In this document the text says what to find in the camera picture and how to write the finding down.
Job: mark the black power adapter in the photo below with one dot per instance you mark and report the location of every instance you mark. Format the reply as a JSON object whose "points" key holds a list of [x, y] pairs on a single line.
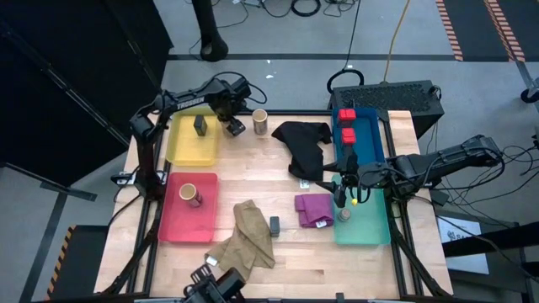
{"points": [[440, 196]]}

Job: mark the tan cloth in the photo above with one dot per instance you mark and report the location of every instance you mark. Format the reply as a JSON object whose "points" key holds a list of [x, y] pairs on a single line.
{"points": [[248, 240]]}

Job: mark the black aluminium table frame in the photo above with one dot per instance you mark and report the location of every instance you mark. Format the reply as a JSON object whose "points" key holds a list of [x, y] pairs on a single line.
{"points": [[295, 112]]}

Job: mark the blue plastic bin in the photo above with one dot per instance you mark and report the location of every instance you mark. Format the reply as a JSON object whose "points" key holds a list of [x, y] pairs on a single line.
{"points": [[368, 134]]}

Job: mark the red plastic bin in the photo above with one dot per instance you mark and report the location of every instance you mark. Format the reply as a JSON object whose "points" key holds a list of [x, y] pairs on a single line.
{"points": [[189, 227]]}

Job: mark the black curtain partition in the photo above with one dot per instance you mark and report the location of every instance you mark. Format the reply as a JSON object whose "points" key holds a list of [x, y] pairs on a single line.
{"points": [[63, 63]]}

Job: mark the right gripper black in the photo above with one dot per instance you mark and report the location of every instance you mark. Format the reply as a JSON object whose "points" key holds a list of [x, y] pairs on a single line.
{"points": [[353, 177]]}

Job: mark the teal plastic bin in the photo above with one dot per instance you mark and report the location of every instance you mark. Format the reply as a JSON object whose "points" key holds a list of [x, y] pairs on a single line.
{"points": [[370, 227]]}

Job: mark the black mechanical device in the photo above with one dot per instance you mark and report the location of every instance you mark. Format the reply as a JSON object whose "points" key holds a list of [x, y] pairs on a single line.
{"points": [[215, 288]]}

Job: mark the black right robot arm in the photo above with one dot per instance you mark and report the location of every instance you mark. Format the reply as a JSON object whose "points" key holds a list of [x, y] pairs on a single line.
{"points": [[442, 160]]}

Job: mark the yellow plastic bin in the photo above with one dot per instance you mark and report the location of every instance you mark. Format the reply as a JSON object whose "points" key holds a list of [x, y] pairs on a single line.
{"points": [[189, 151]]}

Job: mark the cork-topped glass spice jar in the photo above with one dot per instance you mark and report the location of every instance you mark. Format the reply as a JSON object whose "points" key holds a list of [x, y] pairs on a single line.
{"points": [[344, 215]]}

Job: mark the black stand pole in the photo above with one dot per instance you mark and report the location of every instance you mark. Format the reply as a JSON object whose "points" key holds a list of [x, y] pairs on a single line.
{"points": [[208, 25]]}

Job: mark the black caster wheel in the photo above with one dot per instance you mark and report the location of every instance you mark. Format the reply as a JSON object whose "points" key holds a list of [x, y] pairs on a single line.
{"points": [[529, 96]]}

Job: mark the red paprika tin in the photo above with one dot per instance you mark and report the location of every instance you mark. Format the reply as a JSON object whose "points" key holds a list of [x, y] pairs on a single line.
{"points": [[348, 136], [347, 114]]}

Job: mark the white printed sign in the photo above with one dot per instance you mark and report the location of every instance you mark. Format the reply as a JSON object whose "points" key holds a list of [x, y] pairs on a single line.
{"points": [[463, 252]]}

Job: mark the black spice tin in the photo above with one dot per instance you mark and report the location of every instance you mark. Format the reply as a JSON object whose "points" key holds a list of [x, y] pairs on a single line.
{"points": [[274, 226], [200, 125]]}

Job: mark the black computer case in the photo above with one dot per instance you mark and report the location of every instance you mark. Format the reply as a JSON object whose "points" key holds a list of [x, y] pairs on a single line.
{"points": [[387, 97]]}

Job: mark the black cloth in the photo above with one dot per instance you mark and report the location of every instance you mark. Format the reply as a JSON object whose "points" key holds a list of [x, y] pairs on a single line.
{"points": [[303, 147]]}

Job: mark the magenta cloth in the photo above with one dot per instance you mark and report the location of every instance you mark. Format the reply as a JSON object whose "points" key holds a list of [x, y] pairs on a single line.
{"points": [[313, 208]]}

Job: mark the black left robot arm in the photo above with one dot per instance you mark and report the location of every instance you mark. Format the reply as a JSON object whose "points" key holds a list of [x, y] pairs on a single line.
{"points": [[189, 101]]}

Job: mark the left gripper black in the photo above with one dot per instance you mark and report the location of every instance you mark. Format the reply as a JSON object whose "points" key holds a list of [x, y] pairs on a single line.
{"points": [[229, 99]]}

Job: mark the black beam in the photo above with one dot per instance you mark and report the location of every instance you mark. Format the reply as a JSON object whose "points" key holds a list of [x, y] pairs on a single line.
{"points": [[497, 240]]}

